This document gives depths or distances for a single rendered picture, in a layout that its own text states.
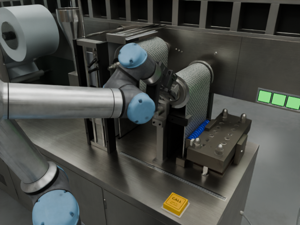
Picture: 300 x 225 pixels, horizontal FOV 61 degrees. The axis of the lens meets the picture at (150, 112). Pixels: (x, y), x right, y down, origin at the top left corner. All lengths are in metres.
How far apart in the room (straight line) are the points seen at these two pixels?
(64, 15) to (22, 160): 0.90
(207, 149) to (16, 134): 0.72
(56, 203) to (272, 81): 0.99
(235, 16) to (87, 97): 0.84
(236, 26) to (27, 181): 1.02
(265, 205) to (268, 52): 1.51
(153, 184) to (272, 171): 1.86
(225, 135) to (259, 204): 1.28
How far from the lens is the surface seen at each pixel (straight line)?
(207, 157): 1.07
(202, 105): 1.23
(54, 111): 0.57
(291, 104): 1.27
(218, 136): 1.20
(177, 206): 1.00
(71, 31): 1.50
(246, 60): 1.25
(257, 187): 2.57
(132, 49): 0.73
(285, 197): 2.57
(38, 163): 0.80
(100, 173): 1.18
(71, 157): 1.31
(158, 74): 0.82
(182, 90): 1.02
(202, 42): 1.31
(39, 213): 0.76
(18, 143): 0.75
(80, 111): 0.59
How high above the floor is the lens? 1.66
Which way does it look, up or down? 28 degrees down
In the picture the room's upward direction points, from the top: straight up
